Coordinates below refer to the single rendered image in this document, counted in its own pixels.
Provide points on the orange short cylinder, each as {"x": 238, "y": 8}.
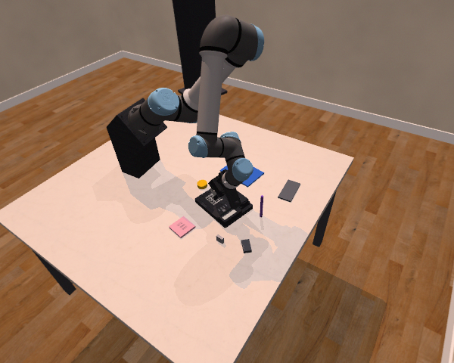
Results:
{"x": 202, "y": 184}

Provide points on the pink sticky note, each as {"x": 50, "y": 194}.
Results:
{"x": 182, "y": 226}

